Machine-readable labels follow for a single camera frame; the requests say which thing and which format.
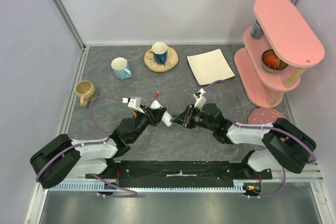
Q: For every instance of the cream square plate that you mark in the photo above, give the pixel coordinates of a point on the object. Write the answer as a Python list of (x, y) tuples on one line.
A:
[(209, 67)]

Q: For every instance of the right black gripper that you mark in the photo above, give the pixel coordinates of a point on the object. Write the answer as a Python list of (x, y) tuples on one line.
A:
[(189, 116)]

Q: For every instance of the white slotted cable duct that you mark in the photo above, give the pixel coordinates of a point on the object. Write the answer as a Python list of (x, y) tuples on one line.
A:
[(101, 187)]

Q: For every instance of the light blue mug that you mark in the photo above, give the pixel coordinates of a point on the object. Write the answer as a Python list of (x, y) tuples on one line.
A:
[(121, 68)]

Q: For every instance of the bowl with fruit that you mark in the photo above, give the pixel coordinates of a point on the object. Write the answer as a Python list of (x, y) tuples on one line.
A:
[(271, 62)]

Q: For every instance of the dark blue mug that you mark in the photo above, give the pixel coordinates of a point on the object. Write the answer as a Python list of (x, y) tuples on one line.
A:
[(159, 50)]

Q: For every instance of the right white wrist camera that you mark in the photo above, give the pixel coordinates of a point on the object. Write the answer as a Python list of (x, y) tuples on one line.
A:
[(200, 99)]

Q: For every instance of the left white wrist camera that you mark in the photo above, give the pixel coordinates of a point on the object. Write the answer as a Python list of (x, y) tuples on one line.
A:
[(133, 103)]

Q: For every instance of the grey cup on shelf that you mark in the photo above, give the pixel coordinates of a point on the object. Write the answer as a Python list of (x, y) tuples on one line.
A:
[(256, 31)]

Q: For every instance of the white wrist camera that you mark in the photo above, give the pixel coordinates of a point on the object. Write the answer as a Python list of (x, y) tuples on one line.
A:
[(133, 103), (200, 99)]

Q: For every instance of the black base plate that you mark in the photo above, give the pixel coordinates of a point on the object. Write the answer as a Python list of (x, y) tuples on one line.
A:
[(180, 174)]

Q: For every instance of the white remote control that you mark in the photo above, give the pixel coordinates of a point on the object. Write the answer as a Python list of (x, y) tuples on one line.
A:
[(167, 119)]

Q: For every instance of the pink three-tier shelf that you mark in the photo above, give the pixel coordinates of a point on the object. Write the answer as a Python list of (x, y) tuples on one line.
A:
[(287, 34)]

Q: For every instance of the beige ceramic mug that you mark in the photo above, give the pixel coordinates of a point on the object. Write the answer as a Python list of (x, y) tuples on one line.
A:
[(86, 92)]

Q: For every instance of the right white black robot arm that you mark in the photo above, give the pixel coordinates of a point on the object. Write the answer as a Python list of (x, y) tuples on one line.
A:
[(285, 146)]

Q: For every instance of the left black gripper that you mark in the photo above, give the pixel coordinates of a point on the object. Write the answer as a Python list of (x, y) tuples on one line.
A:
[(154, 115)]

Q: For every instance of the pink dotted plate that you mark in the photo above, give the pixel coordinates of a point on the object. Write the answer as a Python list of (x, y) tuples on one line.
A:
[(264, 116)]

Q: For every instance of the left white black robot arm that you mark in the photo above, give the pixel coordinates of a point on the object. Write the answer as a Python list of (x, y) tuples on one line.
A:
[(65, 157)]

